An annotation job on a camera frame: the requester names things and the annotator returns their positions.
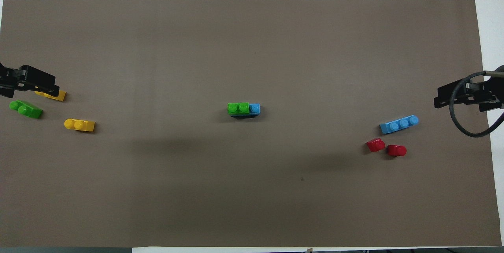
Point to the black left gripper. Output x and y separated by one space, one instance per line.
8 81

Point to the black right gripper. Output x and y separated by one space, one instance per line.
482 91

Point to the green two-stud toy brick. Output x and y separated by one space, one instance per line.
238 108
25 109

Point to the blue three-stud toy brick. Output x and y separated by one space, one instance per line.
397 125
255 109

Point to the yellow two-stud toy brick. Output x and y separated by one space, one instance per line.
59 96
78 125

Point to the red one-stud toy brick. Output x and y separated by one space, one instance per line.
375 145
397 150

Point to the brown table mat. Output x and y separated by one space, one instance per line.
252 186

